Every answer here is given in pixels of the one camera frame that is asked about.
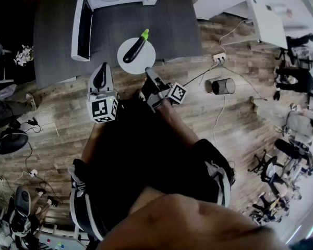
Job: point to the white round plate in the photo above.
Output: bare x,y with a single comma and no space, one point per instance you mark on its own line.
143,61

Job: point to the dark purple eggplant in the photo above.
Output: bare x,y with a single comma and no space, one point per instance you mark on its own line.
133,51

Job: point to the black office chair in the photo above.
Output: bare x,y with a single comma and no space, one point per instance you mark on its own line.
13,142
292,150
272,176

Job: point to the person's black striped shirt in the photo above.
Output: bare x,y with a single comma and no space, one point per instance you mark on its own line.
146,152

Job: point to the grey office chair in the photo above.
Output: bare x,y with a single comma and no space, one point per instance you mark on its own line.
22,199

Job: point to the black equipment stand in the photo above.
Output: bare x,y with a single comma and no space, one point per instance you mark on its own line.
301,39

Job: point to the white flower bouquet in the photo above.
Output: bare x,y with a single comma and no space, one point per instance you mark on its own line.
23,55

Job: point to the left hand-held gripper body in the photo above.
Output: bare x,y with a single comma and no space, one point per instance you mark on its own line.
101,108

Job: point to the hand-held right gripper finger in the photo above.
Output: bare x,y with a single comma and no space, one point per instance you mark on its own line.
154,75

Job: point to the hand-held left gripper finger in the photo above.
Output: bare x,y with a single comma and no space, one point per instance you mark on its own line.
108,83
95,83

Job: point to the person's face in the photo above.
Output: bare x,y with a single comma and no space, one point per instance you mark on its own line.
185,223

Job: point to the small white power adapter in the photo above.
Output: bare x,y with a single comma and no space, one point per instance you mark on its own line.
33,173

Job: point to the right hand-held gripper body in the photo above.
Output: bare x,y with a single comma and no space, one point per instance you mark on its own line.
177,92

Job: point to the person's right forearm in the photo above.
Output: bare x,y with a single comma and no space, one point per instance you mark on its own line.
180,124

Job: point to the white power strip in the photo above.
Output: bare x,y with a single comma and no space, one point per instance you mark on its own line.
219,57

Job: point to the person's left forearm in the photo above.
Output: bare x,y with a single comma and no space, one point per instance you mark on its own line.
90,144

